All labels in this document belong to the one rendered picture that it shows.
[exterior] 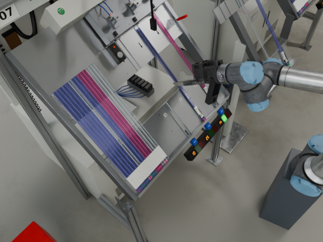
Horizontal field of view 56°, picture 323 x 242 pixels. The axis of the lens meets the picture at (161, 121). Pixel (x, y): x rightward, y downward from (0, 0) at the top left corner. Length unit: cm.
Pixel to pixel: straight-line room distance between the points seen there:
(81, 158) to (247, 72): 87
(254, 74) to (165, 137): 49
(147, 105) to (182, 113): 31
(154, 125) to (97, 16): 49
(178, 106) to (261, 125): 112
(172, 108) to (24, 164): 136
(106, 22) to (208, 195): 128
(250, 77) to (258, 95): 9
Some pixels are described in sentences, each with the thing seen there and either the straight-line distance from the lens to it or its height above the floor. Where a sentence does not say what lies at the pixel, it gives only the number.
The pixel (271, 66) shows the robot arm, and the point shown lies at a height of 107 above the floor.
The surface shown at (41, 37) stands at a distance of 121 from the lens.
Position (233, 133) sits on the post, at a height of 1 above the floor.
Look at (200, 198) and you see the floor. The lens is 202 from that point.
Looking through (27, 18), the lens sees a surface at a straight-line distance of 133.
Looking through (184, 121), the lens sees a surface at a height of 77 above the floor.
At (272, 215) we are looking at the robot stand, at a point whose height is 10.
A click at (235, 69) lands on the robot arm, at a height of 114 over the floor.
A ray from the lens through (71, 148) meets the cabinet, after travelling 155.
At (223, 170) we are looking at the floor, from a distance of 212.
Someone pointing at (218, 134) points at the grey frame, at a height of 35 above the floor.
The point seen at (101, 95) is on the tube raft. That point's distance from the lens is 119.
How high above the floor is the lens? 187
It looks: 54 degrees down
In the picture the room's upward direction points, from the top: 5 degrees counter-clockwise
